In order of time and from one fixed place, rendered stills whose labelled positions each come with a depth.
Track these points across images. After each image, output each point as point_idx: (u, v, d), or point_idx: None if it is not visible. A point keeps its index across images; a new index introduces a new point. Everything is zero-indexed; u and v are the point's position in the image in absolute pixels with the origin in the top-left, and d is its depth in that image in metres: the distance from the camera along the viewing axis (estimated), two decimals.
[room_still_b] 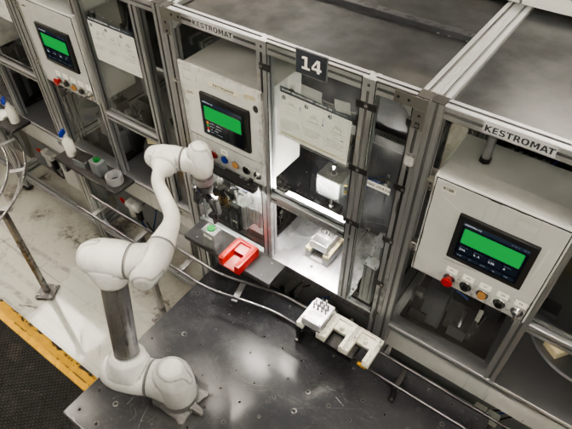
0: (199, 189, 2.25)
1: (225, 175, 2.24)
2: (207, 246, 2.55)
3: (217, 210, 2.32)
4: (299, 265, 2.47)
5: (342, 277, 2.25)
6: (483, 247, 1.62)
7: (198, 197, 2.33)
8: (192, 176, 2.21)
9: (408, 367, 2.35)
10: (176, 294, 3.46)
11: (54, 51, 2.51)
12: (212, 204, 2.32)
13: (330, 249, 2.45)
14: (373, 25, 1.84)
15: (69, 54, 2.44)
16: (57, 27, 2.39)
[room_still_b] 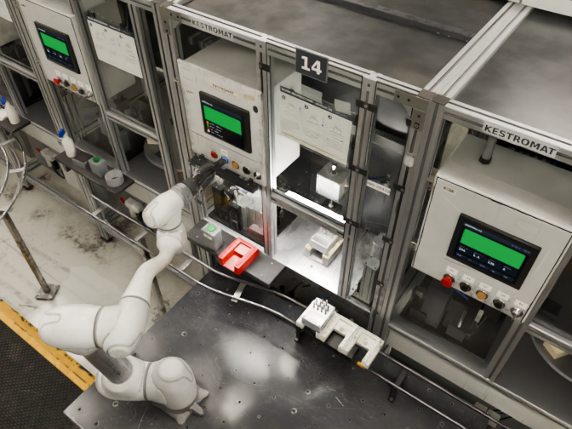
0: None
1: (225, 175, 2.24)
2: (207, 246, 2.55)
3: (207, 179, 2.20)
4: (299, 265, 2.47)
5: (342, 277, 2.25)
6: (483, 247, 1.62)
7: (198, 173, 2.14)
8: (168, 190, 2.07)
9: (408, 367, 2.35)
10: (176, 294, 3.46)
11: (54, 51, 2.51)
12: (204, 178, 2.18)
13: (330, 249, 2.45)
14: (373, 25, 1.84)
15: (69, 54, 2.44)
16: (57, 27, 2.39)
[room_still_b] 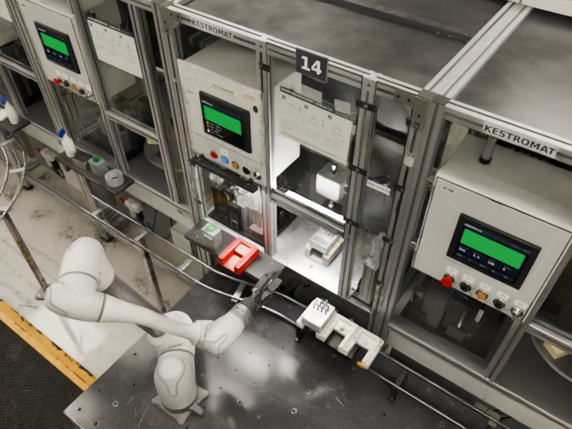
0: None
1: (225, 175, 2.24)
2: (207, 246, 2.55)
3: None
4: (299, 265, 2.47)
5: (342, 277, 2.25)
6: (483, 247, 1.62)
7: None
8: (228, 311, 2.01)
9: (408, 367, 2.35)
10: (176, 294, 3.46)
11: (54, 51, 2.51)
12: (261, 296, 2.14)
13: (330, 249, 2.45)
14: (373, 25, 1.84)
15: (69, 54, 2.44)
16: (57, 27, 2.39)
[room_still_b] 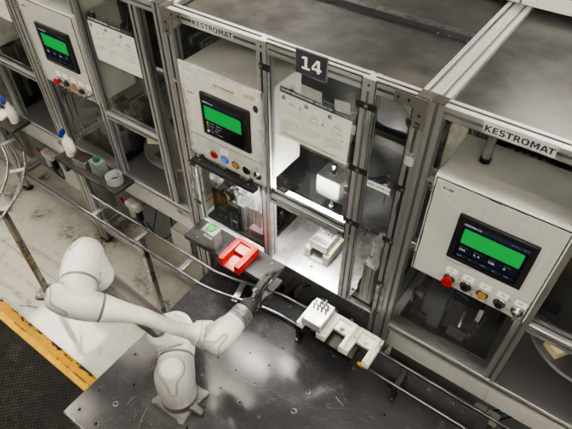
0: None
1: (225, 175, 2.24)
2: (207, 246, 2.55)
3: None
4: (299, 265, 2.47)
5: (342, 277, 2.25)
6: (483, 247, 1.62)
7: None
8: (228, 311, 2.01)
9: (408, 367, 2.35)
10: (176, 294, 3.46)
11: (54, 51, 2.51)
12: (261, 297, 2.14)
13: (330, 249, 2.45)
14: (373, 25, 1.84)
15: (69, 54, 2.44)
16: (57, 27, 2.39)
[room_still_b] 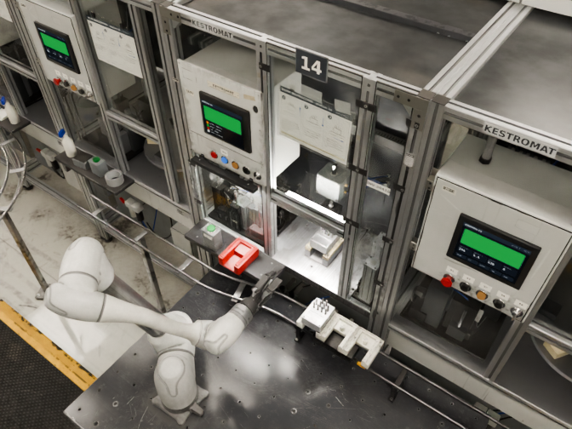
0: None
1: (225, 175, 2.24)
2: (207, 246, 2.55)
3: None
4: (299, 265, 2.47)
5: (342, 277, 2.25)
6: (483, 247, 1.62)
7: None
8: (228, 311, 2.01)
9: (408, 367, 2.35)
10: (176, 294, 3.46)
11: (54, 51, 2.51)
12: (261, 296, 2.13)
13: (330, 249, 2.45)
14: (373, 25, 1.84)
15: (69, 54, 2.44)
16: (57, 27, 2.39)
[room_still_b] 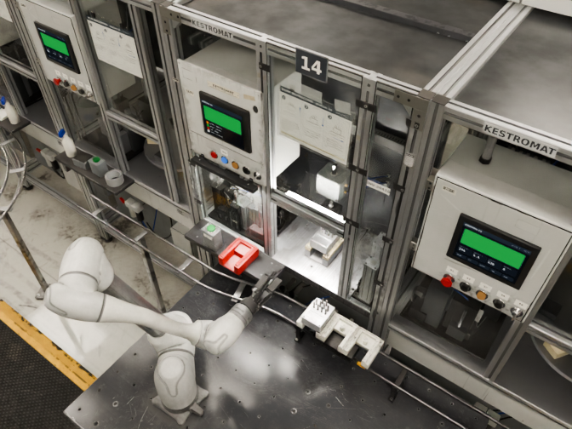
0: None
1: (225, 175, 2.24)
2: (207, 246, 2.55)
3: None
4: (299, 265, 2.47)
5: (342, 277, 2.25)
6: (483, 247, 1.62)
7: None
8: (228, 311, 2.01)
9: (408, 367, 2.35)
10: (176, 294, 3.46)
11: (54, 51, 2.51)
12: (261, 296, 2.13)
13: (330, 249, 2.45)
14: (373, 25, 1.84)
15: (69, 54, 2.44)
16: (57, 27, 2.39)
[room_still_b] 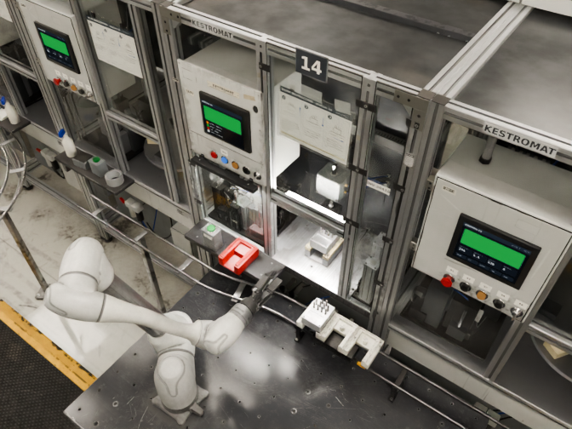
0: None
1: (225, 175, 2.24)
2: (207, 246, 2.55)
3: None
4: (299, 265, 2.47)
5: (342, 277, 2.25)
6: (483, 247, 1.62)
7: None
8: (228, 311, 2.01)
9: (408, 367, 2.35)
10: (176, 294, 3.46)
11: (54, 51, 2.51)
12: (261, 296, 2.13)
13: (330, 249, 2.45)
14: (373, 25, 1.84)
15: (69, 54, 2.44)
16: (57, 27, 2.39)
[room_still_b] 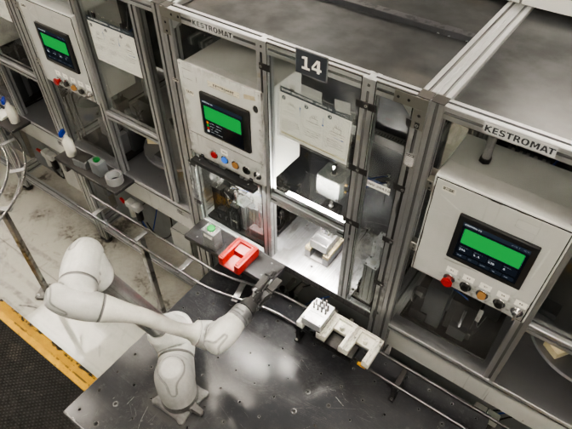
0: None
1: (225, 175, 2.24)
2: (207, 246, 2.55)
3: None
4: (299, 265, 2.47)
5: (342, 277, 2.25)
6: (483, 247, 1.62)
7: None
8: (228, 311, 2.01)
9: (408, 367, 2.35)
10: (176, 294, 3.46)
11: (54, 51, 2.51)
12: (261, 296, 2.13)
13: (330, 249, 2.45)
14: (373, 25, 1.84)
15: (69, 54, 2.44)
16: (57, 27, 2.39)
